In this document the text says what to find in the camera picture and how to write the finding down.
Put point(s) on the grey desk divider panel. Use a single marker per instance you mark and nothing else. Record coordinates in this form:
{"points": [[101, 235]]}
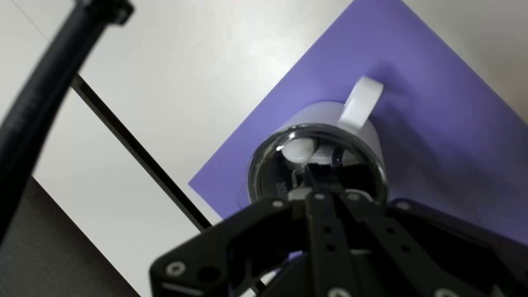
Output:
{"points": [[50, 248]]}

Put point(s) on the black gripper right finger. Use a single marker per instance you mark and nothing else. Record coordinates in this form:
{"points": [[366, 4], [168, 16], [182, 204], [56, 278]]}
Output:
{"points": [[429, 253]]}

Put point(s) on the small white object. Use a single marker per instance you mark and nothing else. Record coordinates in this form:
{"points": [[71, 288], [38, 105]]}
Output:
{"points": [[300, 149]]}

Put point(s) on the white mug with steel rim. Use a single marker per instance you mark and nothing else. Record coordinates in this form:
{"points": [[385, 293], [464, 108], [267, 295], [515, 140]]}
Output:
{"points": [[330, 130]]}

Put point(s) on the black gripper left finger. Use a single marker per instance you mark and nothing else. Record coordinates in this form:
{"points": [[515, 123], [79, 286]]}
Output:
{"points": [[264, 248]]}

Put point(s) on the purple square mat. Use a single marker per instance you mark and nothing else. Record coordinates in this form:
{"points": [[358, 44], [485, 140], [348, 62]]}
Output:
{"points": [[439, 126]]}

